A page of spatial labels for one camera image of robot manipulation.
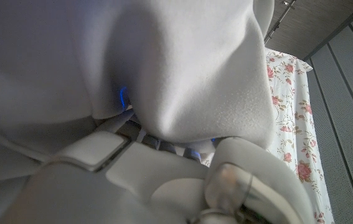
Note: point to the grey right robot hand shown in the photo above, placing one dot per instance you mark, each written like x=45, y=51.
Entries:
x=148, y=174

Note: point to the light grey sweatshirt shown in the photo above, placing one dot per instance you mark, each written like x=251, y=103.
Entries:
x=132, y=62

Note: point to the floral print backdrop cloth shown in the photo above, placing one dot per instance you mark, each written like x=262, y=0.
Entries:
x=291, y=109

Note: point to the black ceiling track rail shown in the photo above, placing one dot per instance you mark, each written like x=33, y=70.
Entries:
x=277, y=23

